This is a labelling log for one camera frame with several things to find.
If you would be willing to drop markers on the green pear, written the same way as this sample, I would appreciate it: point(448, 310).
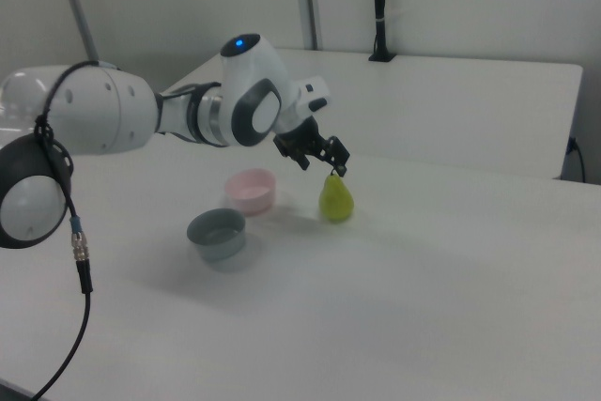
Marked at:
point(335, 201)

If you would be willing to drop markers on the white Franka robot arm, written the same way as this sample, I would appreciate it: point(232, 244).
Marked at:
point(253, 86)

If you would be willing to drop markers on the grey bowl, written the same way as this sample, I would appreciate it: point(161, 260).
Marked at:
point(218, 241)

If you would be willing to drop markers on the black clamped stand pole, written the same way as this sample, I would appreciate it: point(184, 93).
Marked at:
point(379, 6)

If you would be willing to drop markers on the pink bowl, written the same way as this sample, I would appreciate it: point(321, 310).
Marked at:
point(251, 194)

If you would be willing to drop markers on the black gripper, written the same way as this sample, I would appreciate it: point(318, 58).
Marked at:
point(300, 138)

